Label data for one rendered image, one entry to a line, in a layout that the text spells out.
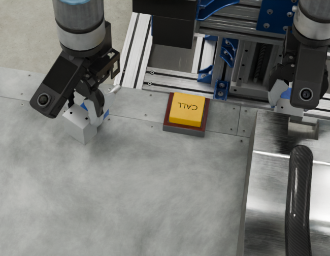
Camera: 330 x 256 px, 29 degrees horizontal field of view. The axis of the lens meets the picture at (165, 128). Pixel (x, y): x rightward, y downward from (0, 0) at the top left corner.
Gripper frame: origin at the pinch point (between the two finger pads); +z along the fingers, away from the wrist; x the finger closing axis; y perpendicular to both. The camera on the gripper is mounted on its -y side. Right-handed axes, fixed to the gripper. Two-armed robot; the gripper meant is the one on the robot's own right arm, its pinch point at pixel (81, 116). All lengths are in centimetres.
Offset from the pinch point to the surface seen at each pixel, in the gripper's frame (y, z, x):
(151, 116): 10.4, 4.6, -8.1
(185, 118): 12.0, 0.9, -14.8
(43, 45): 57, 85, 75
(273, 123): 17.6, -4.5, -29.5
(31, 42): 55, 85, 80
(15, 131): -8.0, 4.6, 9.7
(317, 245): 1.4, -5.7, -47.0
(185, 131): 11.0, 3.5, -15.7
